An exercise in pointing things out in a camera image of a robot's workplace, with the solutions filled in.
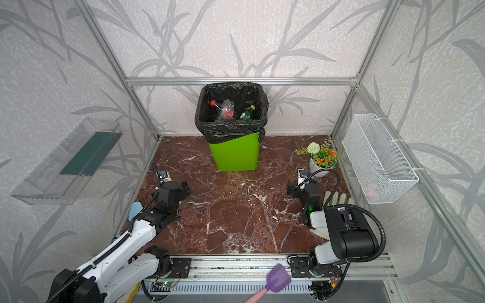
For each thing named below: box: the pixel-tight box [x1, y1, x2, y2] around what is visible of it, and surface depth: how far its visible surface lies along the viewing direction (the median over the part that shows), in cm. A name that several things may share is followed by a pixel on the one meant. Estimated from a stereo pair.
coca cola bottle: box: [209, 98, 236, 120], surface depth 95 cm
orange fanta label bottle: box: [218, 98, 236, 124], surface depth 93 cm
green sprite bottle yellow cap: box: [239, 104, 256, 121], surface depth 100 cm
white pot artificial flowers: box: [294, 138, 340, 178], surface depth 95 cm
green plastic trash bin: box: [209, 131, 261, 172], surface depth 91 cm
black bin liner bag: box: [194, 81, 270, 144], surface depth 86 cm
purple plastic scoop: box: [245, 263, 292, 303], surface depth 72 cm
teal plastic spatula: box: [128, 201, 144, 221], surface depth 91 cm
